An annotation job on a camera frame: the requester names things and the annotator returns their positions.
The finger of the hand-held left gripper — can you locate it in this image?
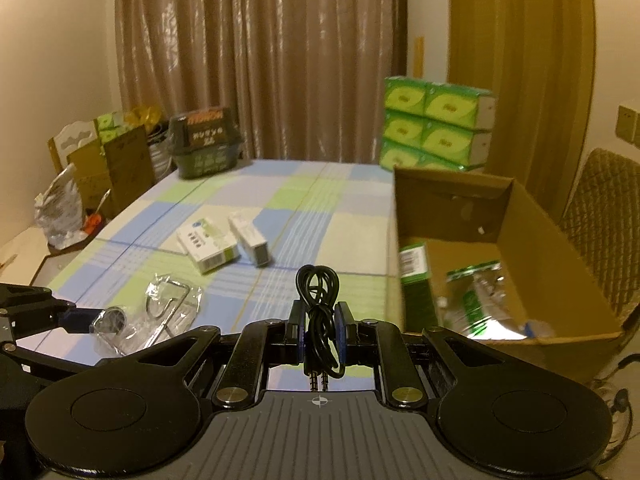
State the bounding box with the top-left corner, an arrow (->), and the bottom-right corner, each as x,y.
51,304 -> 109,335

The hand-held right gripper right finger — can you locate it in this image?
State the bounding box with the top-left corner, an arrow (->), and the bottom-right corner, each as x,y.
336,300 -> 507,411

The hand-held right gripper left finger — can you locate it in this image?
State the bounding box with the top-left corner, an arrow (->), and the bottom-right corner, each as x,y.
127,300 -> 308,411

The black audio cable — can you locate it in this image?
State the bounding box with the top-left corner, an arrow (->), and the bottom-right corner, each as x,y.
295,265 -> 348,393

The green and white medicine box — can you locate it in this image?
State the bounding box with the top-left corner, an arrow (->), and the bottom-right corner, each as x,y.
398,242 -> 441,333

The clear plastic tool package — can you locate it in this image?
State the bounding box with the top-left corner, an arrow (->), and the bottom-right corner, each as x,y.
90,272 -> 205,358

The silver foil pouch green label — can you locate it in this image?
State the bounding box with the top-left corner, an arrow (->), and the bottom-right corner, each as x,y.
440,260 -> 531,338

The brown cardboard box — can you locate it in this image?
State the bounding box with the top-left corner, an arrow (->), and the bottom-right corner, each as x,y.
392,165 -> 623,346

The small white medicine box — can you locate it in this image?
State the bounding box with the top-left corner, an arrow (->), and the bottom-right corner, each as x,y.
228,211 -> 273,267

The crumpled clear plastic bag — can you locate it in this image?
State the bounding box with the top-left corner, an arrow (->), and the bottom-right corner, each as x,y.
34,165 -> 86,248

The white medicine box green stripe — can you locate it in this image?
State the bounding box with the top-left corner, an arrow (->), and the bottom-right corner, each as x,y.
176,216 -> 241,275

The open brown carton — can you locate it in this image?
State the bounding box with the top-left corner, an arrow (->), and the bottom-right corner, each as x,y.
67,125 -> 156,216

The white carved chair back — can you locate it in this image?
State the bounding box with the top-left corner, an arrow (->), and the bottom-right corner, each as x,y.
52,120 -> 101,171

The dark green plastic basket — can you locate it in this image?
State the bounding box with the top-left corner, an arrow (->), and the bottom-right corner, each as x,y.
169,106 -> 244,180

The yellow plastic bag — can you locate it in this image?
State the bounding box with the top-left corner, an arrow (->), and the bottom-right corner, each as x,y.
125,105 -> 161,128

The stack of green tissue packs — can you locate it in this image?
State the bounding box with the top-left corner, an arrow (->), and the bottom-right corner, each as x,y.
378,76 -> 496,173

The brown curtain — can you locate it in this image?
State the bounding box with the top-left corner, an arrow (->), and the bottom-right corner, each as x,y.
115,0 -> 408,163

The quilted brown chair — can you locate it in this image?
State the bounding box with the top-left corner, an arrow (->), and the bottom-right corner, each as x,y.
557,149 -> 640,311

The yellow curtain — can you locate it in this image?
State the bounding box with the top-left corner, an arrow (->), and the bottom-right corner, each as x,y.
447,0 -> 598,221

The orange handled screwdriver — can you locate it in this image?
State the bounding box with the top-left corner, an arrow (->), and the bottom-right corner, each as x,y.
82,190 -> 113,233

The beige wall switch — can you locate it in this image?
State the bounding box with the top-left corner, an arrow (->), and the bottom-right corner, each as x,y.
617,105 -> 640,143

